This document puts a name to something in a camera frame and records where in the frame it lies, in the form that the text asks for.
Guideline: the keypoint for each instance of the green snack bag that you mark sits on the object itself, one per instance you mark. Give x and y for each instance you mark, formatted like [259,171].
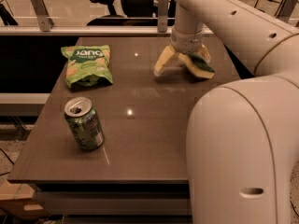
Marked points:
[87,65]

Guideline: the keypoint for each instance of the cardboard box under table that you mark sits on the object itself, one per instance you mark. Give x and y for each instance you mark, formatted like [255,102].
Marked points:
[17,200]

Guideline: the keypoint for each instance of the left metal railing bracket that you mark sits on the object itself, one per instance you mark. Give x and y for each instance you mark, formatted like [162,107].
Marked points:
[45,23]

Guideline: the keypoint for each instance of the green and yellow sponge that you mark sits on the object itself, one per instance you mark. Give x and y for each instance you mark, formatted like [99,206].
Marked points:
[197,65]

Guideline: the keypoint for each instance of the black office chair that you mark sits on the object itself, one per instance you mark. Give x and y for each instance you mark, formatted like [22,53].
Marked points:
[136,13]

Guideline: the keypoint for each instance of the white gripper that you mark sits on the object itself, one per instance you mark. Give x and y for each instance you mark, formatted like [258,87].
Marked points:
[187,42]

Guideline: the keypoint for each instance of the right metal railing bracket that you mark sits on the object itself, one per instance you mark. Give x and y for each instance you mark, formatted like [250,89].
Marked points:
[285,10]

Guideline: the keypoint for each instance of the metal railing bracket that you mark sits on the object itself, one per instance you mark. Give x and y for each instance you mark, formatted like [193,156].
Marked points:
[45,23]
[285,10]
[162,16]

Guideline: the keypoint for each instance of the green soda can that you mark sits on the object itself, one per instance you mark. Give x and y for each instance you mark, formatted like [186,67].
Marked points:
[84,123]

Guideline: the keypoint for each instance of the middle metal railing bracket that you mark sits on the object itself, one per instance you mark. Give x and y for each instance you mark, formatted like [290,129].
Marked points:
[162,16]

